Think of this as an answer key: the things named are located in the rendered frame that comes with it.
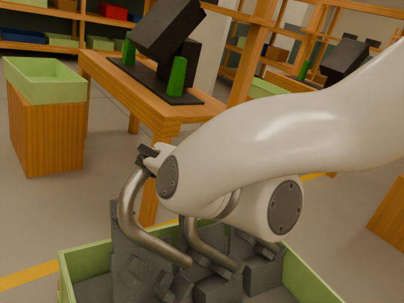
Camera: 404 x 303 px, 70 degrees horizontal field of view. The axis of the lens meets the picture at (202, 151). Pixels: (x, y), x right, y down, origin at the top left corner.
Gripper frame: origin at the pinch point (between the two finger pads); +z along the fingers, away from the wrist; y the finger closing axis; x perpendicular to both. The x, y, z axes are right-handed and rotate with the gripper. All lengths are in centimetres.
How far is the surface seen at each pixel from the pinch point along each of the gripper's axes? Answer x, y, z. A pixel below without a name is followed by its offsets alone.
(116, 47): -245, -50, 545
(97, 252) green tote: 21.6, -14.2, 21.5
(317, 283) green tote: -5, -58, -10
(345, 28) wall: -933, -526, 501
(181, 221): 3.8, -19.6, 7.1
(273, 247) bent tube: -7, -50, 2
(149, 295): 21.7, -25.1, 8.0
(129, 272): 19.1, -14.1, 4.7
